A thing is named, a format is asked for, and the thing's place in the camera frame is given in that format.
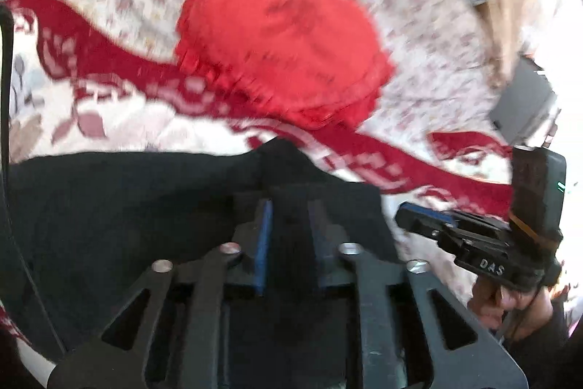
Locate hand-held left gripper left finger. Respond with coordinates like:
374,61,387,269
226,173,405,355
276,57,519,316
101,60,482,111
47,200,275,389

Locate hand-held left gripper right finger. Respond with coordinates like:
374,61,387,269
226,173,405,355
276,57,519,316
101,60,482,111
307,200,529,389

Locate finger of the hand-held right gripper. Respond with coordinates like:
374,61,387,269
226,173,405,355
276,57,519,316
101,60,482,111
394,202,512,255

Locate black pants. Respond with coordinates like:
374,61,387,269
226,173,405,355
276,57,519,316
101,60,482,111
0,138,402,353

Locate person's right hand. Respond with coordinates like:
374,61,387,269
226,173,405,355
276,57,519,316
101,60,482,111
468,277,568,342

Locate grey box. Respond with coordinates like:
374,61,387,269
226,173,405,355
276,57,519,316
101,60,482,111
489,55,560,146

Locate small-flower print quilt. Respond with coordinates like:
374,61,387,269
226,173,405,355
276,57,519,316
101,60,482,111
32,0,520,153

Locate red and white floral blanket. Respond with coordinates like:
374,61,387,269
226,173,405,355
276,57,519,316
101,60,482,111
0,0,515,372

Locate red fringed round cloth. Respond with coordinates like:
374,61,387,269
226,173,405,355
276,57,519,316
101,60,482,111
174,0,395,130

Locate black cable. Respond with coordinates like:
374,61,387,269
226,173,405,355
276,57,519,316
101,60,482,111
0,4,69,358

